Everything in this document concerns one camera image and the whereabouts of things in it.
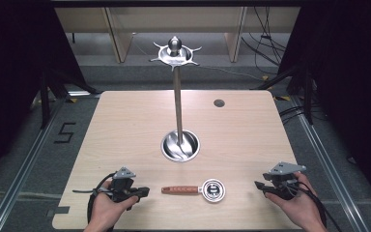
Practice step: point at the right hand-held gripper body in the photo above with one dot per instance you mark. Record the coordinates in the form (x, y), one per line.
(283, 180)

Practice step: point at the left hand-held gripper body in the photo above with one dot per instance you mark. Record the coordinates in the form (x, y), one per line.
(121, 185)

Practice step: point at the person's left hand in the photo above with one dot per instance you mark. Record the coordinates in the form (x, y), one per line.
(108, 208)

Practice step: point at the person's right hand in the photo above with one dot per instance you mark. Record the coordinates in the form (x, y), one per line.
(298, 206)

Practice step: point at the small black tape strip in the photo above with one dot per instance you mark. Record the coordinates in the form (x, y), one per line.
(58, 211)

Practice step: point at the black metal tripod stand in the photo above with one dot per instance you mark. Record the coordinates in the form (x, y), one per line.
(307, 96)
(45, 96)

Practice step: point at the steel utensil hanging stand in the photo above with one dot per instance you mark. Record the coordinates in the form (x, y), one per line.
(177, 96)

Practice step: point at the dark curtain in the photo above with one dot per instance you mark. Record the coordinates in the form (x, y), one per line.
(351, 96)
(13, 80)

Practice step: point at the aluminium floor rail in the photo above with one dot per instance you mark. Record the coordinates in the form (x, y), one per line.
(330, 170)
(22, 170)

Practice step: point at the light wooden desk frame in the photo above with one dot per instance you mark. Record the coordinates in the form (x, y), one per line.
(206, 19)

